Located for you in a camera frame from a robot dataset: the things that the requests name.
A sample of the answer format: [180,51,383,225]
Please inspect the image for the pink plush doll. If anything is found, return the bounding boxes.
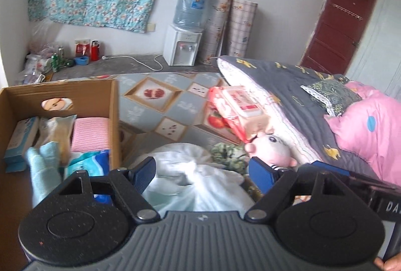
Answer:
[244,132,298,169]

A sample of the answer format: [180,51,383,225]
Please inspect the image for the teal tissue pack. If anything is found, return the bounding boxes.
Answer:
[64,149,111,204]

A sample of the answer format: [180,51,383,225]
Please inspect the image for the pink knitted cloth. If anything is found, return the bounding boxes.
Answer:
[71,118,110,153]

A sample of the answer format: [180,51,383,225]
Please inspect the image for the red white wet wipes pack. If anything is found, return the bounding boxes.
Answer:
[208,86,271,143]

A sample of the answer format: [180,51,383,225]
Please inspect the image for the light blue towel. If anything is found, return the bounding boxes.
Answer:
[26,141,62,207]

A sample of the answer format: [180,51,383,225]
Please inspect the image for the beige plastic bag pack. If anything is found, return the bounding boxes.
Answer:
[35,115,77,166]

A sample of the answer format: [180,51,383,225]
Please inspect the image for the blue tissue box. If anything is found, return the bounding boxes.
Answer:
[4,117,39,173]

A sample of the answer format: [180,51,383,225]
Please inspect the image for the white fluffy cloth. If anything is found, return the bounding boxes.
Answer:
[129,143,254,217]

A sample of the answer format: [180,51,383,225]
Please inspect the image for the grey quilt with stars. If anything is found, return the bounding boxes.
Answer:
[217,56,381,180]

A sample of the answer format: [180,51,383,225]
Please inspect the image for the brown cardboard box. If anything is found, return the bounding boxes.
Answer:
[1,79,122,270]

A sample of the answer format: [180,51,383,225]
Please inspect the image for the pink blanket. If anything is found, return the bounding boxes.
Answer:
[324,81,401,186]

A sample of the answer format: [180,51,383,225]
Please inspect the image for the dark floral pillow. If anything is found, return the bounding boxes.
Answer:
[301,79,362,117]

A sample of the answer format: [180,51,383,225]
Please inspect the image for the blue bowl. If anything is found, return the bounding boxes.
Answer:
[74,56,90,66]

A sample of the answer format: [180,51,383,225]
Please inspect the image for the red thermos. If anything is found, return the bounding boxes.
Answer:
[90,40,100,62]

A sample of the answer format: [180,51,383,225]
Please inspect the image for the green bottles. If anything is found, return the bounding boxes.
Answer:
[51,46,75,73]

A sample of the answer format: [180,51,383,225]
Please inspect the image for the water dispenser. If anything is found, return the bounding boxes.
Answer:
[162,25,202,67]

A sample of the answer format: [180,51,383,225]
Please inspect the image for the plastic bags pile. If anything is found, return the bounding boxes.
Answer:
[14,18,63,85]

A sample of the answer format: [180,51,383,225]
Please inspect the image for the rolled floor mat right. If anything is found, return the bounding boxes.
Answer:
[226,0,258,58]

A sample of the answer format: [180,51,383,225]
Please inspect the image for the rolled floor mat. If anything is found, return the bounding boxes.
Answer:
[197,0,232,65]
[226,0,258,58]

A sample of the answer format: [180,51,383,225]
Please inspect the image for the blue water jug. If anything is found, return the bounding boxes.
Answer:
[173,0,207,32]

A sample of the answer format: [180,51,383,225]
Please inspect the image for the rolled floor mat left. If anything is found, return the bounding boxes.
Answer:
[197,0,232,65]

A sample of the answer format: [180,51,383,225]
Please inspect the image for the dark red door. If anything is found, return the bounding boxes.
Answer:
[301,0,376,74]

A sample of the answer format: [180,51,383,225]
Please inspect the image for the white power cable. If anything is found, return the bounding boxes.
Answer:
[101,54,165,71]

